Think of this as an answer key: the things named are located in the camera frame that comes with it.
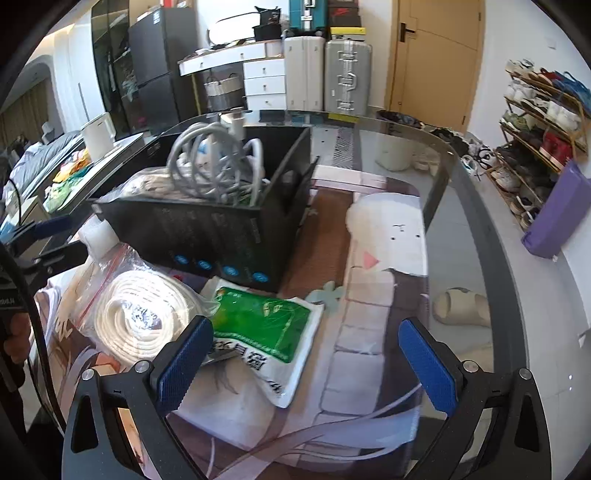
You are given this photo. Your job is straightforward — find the white vanity desk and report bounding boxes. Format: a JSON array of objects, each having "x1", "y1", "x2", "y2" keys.
[{"x1": 178, "y1": 39, "x2": 287, "y2": 112}]

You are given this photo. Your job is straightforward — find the colourful clutter pile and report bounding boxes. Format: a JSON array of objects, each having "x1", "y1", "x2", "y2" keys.
[{"x1": 44, "y1": 150, "x2": 93, "y2": 213}]

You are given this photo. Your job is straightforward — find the teal suitcase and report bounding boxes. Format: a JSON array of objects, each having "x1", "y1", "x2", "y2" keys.
[{"x1": 288, "y1": 0, "x2": 328, "y2": 38}]

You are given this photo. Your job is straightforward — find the black bag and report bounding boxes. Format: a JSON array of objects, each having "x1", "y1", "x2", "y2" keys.
[{"x1": 253, "y1": 6, "x2": 283, "y2": 41}]

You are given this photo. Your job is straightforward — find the silver suitcase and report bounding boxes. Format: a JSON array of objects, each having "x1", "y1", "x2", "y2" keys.
[{"x1": 323, "y1": 39, "x2": 372, "y2": 116}]

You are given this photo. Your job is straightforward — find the dark glass cabinet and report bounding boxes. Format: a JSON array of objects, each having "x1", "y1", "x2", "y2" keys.
[{"x1": 91, "y1": 0, "x2": 139, "y2": 139}]

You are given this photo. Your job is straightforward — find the white appliance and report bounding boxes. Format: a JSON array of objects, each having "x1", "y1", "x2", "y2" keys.
[{"x1": 82, "y1": 113, "x2": 116, "y2": 161}]

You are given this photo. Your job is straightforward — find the beige slipper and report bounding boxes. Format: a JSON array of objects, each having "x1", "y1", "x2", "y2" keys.
[{"x1": 431, "y1": 286, "x2": 492, "y2": 328}]

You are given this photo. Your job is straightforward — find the rows of shoes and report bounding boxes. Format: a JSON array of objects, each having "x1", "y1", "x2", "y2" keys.
[{"x1": 492, "y1": 59, "x2": 587, "y2": 229}]

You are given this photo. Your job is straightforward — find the person's left forearm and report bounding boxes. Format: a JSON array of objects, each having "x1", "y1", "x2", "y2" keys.
[{"x1": 0, "y1": 357, "x2": 28, "y2": 437}]

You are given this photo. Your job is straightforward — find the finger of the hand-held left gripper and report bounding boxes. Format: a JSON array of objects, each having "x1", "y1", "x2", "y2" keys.
[
  {"x1": 0, "y1": 215, "x2": 75, "y2": 252},
  {"x1": 14, "y1": 242, "x2": 88, "y2": 287}
]

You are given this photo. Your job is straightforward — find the dark grey fridge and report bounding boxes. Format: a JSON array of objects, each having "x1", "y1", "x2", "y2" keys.
[{"x1": 128, "y1": 7, "x2": 199, "y2": 134}]

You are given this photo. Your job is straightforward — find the scattered loose shoes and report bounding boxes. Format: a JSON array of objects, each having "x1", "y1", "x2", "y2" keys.
[{"x1": 431, "y1": 127, "x2": 497, "y2": 171}]

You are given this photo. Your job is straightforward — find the black cardboard box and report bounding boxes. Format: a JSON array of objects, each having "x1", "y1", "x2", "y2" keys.
[{"x1": 92, "y1": 126, "x2": 319, "y2": 294}]

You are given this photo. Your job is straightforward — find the bagged cream rope coil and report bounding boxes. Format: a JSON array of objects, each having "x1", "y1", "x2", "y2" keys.
[{"x1": 60, "y1": 244, "x2": 218, "y2": 370}]

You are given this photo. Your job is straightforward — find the wooden door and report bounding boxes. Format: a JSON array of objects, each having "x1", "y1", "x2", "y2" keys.
[{"x1": 385, "y1": 0, "x2": 485, "y2": 132}]

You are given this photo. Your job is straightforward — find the person's left hand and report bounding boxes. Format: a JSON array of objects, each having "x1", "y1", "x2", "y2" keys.
[{"x1": 0, "y1": 316, "x2": 31, "y2": 365}]

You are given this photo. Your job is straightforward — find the bagged striped white laces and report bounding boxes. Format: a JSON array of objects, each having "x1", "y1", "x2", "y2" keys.
[{"x1": 113, "y1": 166, "x2": 185, "y2": 204}]

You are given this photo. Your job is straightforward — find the wooden shoe rack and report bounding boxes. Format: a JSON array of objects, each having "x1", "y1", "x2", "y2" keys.
[{"x1": 489, "y1": 58, "x2": 589, "y2": 232}]

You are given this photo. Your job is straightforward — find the purple bag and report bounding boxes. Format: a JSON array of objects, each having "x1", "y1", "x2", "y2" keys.
[{"x1": 522, "y1": 159, "x2": 591, "y2": 259}]

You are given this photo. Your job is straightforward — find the oval mirror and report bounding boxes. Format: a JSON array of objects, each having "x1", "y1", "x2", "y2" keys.
[{"x1": 208, "y1": 11, "x2": 264, "y2": 44}]

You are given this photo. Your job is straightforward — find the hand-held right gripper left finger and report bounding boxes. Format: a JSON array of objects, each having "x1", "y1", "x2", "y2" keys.
[{"x1": 61, "y1": 315, "x2": 214, "y2": 480}]

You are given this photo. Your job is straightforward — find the grey bedding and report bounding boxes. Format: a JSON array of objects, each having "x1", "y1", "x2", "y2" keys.
[{"x1": 9, "y1": 131, "x2": 86, "y2": 185}]

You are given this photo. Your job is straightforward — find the white suitcase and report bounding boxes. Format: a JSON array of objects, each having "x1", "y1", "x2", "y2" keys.
[{"x1": 283, "y1": 34, "x2": 326, "y2": 112}]

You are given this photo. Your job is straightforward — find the white waste bin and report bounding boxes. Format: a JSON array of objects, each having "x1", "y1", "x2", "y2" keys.
[{"x1": 375, "y1": 134, "x2": 414, "y2": 172}]

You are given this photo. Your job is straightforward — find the white green medicine packet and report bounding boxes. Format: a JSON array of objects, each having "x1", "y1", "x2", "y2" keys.
[{"x1": 199, "y1": 276, "x2": 325, "y2": 409}]

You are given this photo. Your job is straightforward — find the printed desk mat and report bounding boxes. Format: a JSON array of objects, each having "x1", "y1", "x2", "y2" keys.
[{"x1": 34, "y1": 178, "x2": 432, "y2": 480}]

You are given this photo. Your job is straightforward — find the white cable bundle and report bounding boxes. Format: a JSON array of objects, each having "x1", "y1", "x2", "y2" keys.
[{"x1": 167, "y1": 121, "x2": 271, "y2": 206}]

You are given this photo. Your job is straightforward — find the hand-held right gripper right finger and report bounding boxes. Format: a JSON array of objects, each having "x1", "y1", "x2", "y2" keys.
[{"x1": 398, "y1": 318, "x2": 552, "y2": 480}]

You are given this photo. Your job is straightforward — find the beige curtain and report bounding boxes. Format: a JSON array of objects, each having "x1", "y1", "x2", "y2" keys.
[{"x1": 0, "y1": 76, "x2": 54, "y2": 148}]

